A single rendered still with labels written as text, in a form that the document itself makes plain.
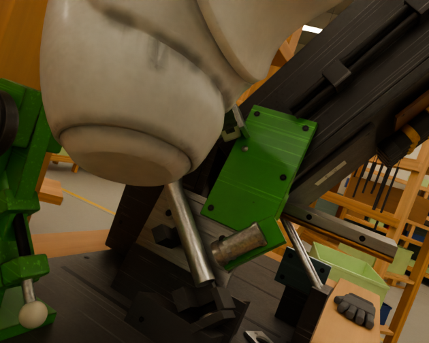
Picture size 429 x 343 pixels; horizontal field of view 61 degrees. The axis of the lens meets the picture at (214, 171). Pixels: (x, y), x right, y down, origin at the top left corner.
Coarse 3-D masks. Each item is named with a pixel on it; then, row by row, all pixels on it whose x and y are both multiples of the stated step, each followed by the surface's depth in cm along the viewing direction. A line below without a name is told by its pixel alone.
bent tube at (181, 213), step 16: (240, 112) 61; (240, 128) 57; (176, 192) 57; (176, 208) 56; (176, 224) 55; (192, 224) 55; (192, 240) 53; (192, 256) 52; (192, 272) 52; (208, 272) 51
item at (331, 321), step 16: (336, 288) 114; (352, 288) 121; (336, 304) 97; (320, 320) 81; (336, 320) 84; (352, 320) 89; (320, 336) 72; (336, 336) 75; (352, 336) 78; (368, 336) 81
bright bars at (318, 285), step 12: (288, 228) 67; (300, 252) 66; (312, 264) 68; (312, 276) 65; (312, 288) 63; (324, 288) 66; (312, 300) 63; (324, 300) 62; (312, 312) 63; (300, 324) 64; (312, 324) 63; (300, 336) 63; (312, 336) 64
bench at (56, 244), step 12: (36, 240) 73; (48, 240) 75; (60, 240) 77; (72, 240) 80; (84, 240) 82; (96, 240) 85; (36, 252) 68; (48, 252) 70; (60, 252) 71; (72, 252) 74; (84, 252) 76
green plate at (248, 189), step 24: (264, 120) 60; (288, 120) 59; (240, 144) 60; (264, 144) 59; (288, 144) 58; (240, 168) 59; (264, 168) 57; (288, 168) 56; (216, 192) 59; (240, 192) 57; (264, 192) 56; (288, 192) 62; (216, 216) 57; (240, 216) 56; (264, 216) 55
